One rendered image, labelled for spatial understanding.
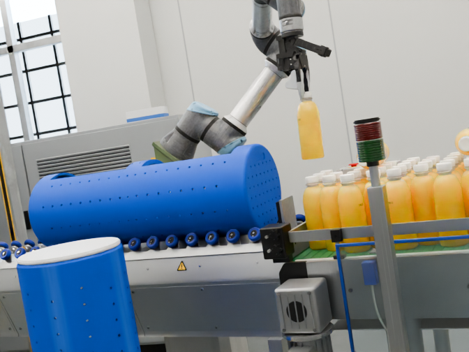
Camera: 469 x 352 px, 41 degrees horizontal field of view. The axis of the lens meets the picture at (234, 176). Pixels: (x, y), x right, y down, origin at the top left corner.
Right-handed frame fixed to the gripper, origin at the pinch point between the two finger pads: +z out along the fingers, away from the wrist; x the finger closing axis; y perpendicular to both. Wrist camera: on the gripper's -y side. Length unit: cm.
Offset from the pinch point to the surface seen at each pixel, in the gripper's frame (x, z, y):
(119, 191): 23, 24, 60
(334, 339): -152, 134, 53
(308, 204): 19.4, 33.0, -3.8
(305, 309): 45, 57, -9
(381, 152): 48, 19, -33
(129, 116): -131, -12, 162
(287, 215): 12.0, 36.9, 6.4
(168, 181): 23, 22, 41
